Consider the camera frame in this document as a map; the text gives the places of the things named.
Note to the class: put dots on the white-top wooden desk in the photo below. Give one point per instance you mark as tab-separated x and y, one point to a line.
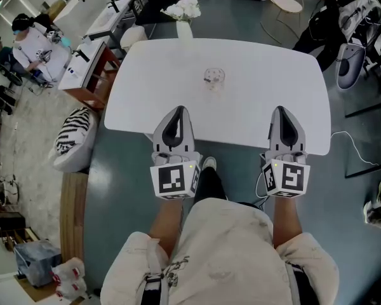
79	68

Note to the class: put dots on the white vase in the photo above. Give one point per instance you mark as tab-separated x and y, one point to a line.
184	30

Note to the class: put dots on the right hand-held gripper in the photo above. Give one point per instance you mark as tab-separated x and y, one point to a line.
289	180

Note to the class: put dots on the white table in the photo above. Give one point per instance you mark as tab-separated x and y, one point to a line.
257	84

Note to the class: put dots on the wooden platform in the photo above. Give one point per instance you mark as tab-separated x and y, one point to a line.
71	214

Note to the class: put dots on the person's cream shirt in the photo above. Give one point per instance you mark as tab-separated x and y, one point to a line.
228	243

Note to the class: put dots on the blue-grey wrapped box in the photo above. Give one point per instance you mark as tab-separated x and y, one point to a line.
35	259

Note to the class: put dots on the white flowers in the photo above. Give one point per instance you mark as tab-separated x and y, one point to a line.
184	8

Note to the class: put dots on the person's white shoe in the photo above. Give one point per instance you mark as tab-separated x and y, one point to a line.
208	163

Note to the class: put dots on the clear plastic bag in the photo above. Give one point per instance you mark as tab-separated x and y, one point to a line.
68	267
71	289

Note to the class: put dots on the clear glass cup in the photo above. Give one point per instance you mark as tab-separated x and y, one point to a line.
219	73

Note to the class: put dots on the person's left forearm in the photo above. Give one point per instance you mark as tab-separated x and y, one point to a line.
166	227

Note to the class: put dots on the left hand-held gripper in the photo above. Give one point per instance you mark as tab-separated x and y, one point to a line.
174	180

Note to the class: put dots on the white round stool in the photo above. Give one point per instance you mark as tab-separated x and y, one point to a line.
131	38

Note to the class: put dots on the person's black trouser leg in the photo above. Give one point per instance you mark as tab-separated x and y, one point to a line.
209	183

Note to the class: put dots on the white desk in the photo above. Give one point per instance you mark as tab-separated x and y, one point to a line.
108	17

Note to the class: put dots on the wicker chair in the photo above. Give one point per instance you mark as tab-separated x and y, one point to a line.
289	5

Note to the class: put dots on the striped beanbag cushion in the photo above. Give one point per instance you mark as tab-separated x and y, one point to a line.
70	138

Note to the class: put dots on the person's right forearm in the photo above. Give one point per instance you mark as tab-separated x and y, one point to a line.
287	221

